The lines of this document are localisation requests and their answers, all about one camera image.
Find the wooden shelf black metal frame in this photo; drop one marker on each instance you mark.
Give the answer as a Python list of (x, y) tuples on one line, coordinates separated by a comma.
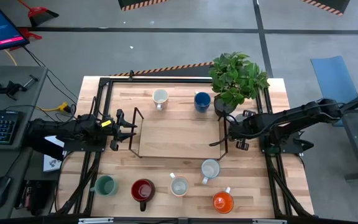
[(179, 137)]

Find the potted green plant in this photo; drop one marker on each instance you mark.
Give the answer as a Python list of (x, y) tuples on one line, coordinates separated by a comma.
[(235, 77)]

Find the black clamp mount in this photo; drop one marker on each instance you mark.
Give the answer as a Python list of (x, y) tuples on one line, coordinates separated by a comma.
[(9, 88)]

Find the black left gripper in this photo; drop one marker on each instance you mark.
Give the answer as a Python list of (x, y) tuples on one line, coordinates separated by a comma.
[(113, 130)]

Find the red and black broom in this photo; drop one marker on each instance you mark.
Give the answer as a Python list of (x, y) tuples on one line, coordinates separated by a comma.
[(40, 15)]

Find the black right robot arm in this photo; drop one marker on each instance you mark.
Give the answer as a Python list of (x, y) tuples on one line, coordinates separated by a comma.
[(291, 119)]

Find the black computer case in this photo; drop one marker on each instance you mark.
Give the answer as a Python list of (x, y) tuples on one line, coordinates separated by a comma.
[(39, 196)]

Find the red plastic dustpan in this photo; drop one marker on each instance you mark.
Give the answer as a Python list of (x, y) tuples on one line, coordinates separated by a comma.
[(26, 32)]

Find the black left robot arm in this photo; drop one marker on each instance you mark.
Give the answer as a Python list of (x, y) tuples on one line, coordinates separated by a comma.
[(73, 127)]

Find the blue mug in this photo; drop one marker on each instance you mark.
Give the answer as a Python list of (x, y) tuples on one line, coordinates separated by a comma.
[(202, 101)]

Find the black padded bar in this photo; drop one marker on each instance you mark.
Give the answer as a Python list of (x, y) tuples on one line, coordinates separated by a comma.
[(53, 152)]

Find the silver bar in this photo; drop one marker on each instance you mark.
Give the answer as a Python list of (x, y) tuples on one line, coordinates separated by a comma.
[(269, 221), (95, 220)]

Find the yellow power plug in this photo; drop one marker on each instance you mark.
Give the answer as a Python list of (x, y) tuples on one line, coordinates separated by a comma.
[(63, 106)]

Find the green mug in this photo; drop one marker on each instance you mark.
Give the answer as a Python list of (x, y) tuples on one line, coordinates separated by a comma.
[(106, 186)]

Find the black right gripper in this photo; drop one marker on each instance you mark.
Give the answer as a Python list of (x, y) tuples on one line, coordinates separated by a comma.
[(241, 130)]

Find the grey mug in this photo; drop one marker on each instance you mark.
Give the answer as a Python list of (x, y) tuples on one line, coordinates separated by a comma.
[(210, 169)]

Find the small white mug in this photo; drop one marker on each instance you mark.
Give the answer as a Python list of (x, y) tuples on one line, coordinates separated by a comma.
[(179, 186)]

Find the black hazard striped board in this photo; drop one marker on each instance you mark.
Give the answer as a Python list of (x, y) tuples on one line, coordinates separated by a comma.
[(129, 3), (191, 71), (331, 3)]

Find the black aluminium table frame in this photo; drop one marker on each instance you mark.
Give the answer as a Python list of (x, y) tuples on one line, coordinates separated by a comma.
[(154, 80)]

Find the white printed box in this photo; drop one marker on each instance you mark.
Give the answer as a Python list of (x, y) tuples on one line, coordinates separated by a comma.
[(51, 161)]

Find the cream mug yellow rim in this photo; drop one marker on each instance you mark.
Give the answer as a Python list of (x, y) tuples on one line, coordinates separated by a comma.
[(160, 96)]

